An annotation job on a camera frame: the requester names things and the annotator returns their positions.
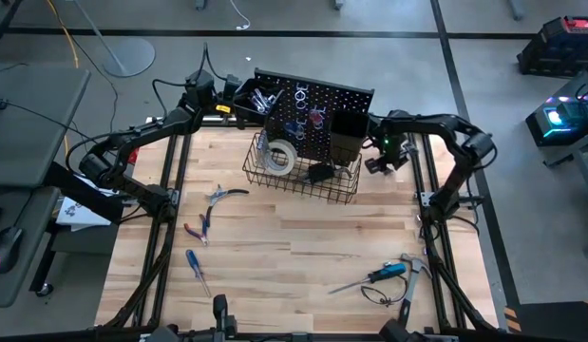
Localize blue clear-handled screwdriver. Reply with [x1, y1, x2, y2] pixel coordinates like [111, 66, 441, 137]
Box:
[185, 248, 214, 299]

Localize white cable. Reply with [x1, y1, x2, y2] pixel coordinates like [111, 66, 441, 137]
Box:
[226, 0, 253, 32]

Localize black cord loop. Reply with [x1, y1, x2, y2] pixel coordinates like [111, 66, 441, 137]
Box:
[359, 275, 411, 307]

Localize black-handled silver pliers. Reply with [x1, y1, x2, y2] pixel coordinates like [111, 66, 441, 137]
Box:
[205, 184, 251, 229]

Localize grey round stand base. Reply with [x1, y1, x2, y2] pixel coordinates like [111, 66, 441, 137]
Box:
[74, 0, 157, 79]

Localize white paper sheet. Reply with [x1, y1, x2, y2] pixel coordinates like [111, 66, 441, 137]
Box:
[55, 173, 115, 233]

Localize black-handled claw hammer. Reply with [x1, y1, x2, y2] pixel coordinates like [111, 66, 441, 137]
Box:
[396, 253, 433, 330]

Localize wide black pegboard bin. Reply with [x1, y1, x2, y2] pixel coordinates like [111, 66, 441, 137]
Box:
[232, 78, 285, 125]

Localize black computer with coloured lights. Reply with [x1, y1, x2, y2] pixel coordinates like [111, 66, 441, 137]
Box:
[524, 83, 588, 148]

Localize white masking tape roll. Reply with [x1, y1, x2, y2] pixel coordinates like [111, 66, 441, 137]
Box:
[263, 139, 298, 178]

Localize grey desk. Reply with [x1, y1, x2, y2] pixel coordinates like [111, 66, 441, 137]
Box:
[0, 64, 91, 308]

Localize black wire basket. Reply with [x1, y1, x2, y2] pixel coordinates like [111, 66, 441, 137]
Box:
[241, 131, 364, 205]

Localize black computer mouse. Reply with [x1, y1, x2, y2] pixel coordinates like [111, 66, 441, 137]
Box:
[0, 226, 25, 275]

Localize red and blue pliers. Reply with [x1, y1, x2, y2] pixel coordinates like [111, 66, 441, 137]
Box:
[182, 213, 212, 247]

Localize black crate with red top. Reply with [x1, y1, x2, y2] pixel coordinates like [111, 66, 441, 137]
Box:
[516, 15, 588, 79]

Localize silver pegboard hook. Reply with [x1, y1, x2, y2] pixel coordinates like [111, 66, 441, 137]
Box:
[308, 106, 328, 130]
[283, 118, 308, 143]
[294, 83, 310, 111]

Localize black metal pegboard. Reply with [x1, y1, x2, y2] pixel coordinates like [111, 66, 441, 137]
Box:
[253, 67, 375, 165]

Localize yellow cable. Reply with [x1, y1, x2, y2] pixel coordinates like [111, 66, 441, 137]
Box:
[45, 0, 81, 171]

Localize tall black pegboard bin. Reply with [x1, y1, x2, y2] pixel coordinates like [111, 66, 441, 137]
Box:
[329, 109, 370, 167]

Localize black block with hazard stripes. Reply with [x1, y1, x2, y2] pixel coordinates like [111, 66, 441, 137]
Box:
[503, 300, 588, 342]

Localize black teal-handled screwdriver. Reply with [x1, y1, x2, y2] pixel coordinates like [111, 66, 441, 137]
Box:
[327, 261, 408, 295]

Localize black desk leg with caster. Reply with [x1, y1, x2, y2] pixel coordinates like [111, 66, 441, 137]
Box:
[29, 220, 62, 298]

